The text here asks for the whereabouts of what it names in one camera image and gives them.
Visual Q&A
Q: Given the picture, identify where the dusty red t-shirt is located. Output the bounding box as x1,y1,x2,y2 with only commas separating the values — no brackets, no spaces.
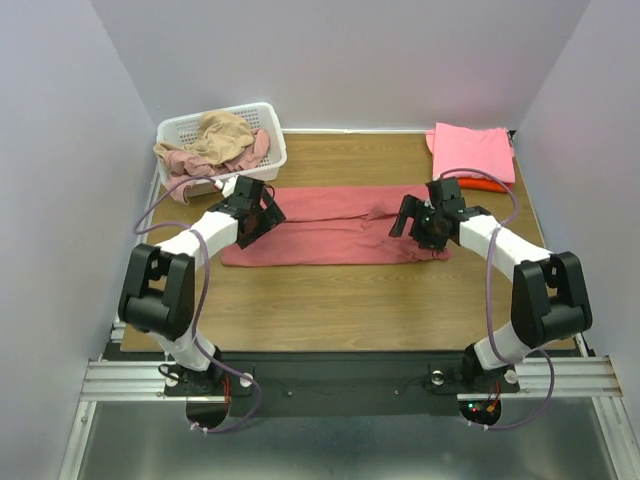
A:
221,185,450,267

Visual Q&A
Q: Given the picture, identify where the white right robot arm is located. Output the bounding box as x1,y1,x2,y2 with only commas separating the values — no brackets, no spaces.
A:
389,178,593,385

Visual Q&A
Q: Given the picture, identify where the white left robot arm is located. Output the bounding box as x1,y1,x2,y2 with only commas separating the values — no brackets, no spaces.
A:
117,175,286,387

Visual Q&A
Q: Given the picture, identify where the folded orange t-shirt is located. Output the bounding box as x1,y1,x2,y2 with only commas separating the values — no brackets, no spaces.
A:
456,177,512,194

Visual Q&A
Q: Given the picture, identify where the folded light pink t-shirt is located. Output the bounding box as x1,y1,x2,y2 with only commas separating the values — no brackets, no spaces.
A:
425,123,516,185

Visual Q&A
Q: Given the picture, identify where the mauve pink t-shirt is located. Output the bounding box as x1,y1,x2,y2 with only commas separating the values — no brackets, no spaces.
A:
160,129,270,204

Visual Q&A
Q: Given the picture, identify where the beige t-shirt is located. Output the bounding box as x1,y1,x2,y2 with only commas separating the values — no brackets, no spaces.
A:
154,110,255,165

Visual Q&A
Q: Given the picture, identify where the white plastic laundry basket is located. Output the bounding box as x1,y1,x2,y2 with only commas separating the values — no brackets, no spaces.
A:
153,102,287,204

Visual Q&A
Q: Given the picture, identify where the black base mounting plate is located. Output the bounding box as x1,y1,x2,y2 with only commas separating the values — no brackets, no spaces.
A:
158,351,519,420

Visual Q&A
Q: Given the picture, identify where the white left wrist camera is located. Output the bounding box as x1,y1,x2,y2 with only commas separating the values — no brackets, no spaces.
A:
213,175,239,198

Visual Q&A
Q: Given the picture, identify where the aluminium table frame rail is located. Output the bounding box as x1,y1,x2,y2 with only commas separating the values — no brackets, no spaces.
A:
79,169,624,401

